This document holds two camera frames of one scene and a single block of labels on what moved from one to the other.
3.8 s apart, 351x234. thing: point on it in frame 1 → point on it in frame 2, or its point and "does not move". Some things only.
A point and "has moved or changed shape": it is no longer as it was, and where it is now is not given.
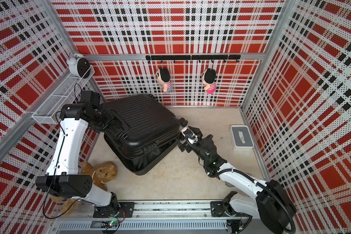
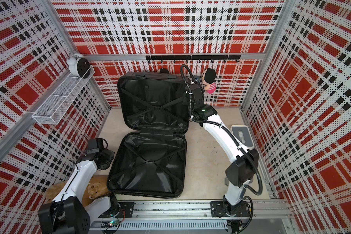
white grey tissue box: [241, 139] does not move
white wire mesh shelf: [51, 110] does not move
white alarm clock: [78, 65] does not move
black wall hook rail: [193, 57] does not move
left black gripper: [110, 118] → [111, 154]
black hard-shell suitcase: [146, 132] has moved or changed shape
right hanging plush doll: [208, 78] does not move
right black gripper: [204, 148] → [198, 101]
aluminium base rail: [155, 218] does not move
